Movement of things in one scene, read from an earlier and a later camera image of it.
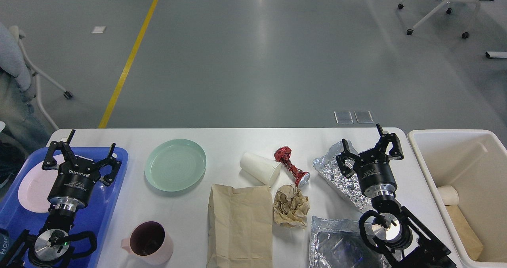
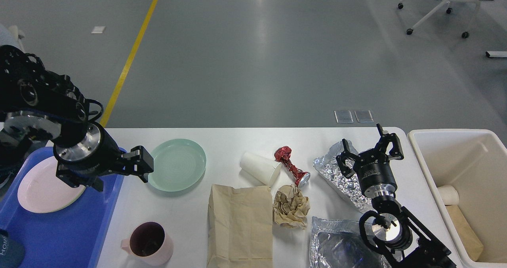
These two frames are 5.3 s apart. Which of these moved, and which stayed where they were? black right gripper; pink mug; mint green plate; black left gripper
Moved: black left gripper
Stayed: pink mug; mint green plate; black right gripper
